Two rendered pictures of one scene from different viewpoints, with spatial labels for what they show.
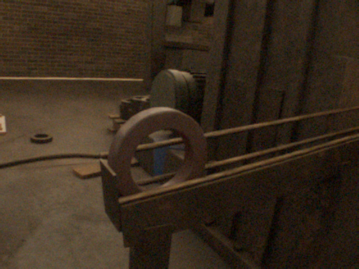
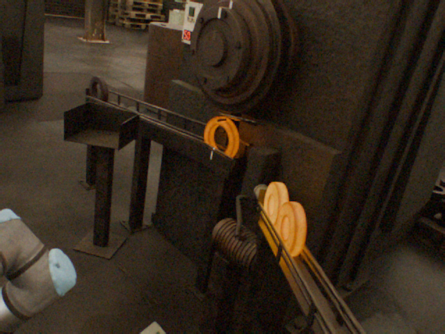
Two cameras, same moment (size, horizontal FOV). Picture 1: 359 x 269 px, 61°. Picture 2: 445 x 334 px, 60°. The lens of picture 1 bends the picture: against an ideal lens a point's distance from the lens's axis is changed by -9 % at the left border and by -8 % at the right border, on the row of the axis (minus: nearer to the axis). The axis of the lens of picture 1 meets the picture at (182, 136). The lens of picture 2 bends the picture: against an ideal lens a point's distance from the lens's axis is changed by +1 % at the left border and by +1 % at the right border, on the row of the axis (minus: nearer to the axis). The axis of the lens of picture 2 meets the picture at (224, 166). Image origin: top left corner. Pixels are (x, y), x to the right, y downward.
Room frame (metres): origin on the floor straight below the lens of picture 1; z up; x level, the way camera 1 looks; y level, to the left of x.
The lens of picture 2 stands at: (0.75, -2.37, 1.30)
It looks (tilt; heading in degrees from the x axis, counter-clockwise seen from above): 24 degrees down; 75
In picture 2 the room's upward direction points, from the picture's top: 11 degrees clockwise
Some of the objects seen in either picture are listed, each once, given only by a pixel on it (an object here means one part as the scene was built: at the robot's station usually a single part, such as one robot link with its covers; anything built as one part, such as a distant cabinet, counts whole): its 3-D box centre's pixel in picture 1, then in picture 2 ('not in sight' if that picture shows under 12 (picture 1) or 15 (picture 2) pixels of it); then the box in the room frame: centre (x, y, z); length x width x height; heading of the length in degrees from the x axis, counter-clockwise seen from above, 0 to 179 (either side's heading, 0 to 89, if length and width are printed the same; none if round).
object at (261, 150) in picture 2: not in sight; (260, 177); (1.26, -1.08, 0.68); 0.11 x 0.08 x 0.24; 32
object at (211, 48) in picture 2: not in sight; (217, 49); (1.04, -0.94, 1.12); 0.28 x 0.06 x 0.28; 122
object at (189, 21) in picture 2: not in sight; (202, 26); (1.03, -0.54, 1.15); 0.26 x 0.02 x 0.18; 122
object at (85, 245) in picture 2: not in sight; (100, 182); (0.63, -0.61, 0.36); 0.26 x 0.20 x 0.72; 157
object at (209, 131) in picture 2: not in sight; (221, 138); (1.12, -0.89, 0.75); 0.18 x 0.03 x 0.18; 122
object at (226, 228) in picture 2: not in sight; (231, 287); (1.18, -1.24, 0.27); 0.22 x 0.13 x 0.53; 122
